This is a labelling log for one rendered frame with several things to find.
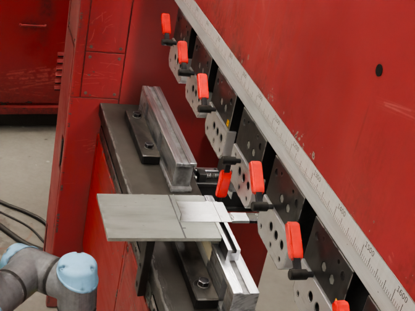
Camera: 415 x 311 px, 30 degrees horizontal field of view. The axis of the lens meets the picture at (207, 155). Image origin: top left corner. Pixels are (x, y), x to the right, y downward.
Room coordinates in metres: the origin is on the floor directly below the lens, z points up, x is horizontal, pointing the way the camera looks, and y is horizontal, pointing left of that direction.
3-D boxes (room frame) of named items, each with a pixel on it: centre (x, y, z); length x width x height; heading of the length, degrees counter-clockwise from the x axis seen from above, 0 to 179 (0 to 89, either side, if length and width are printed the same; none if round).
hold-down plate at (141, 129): (2.12, 0.21, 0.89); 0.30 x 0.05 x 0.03; 21
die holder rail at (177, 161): (2.09, 0.14, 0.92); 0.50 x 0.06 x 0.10; 21
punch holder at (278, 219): (1.22, -0.19, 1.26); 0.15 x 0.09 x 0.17; 21
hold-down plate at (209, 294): (1.52, -0.02, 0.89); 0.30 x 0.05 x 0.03; 21
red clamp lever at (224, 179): (1.41, -0.05, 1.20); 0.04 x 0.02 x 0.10; 111
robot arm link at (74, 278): (1.16, 0.19, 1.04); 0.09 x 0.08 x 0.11; 71
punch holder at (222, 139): (1.60, -0.04, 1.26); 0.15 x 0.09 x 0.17; 21
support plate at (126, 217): (1.52, 0.08, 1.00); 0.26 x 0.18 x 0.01; 111
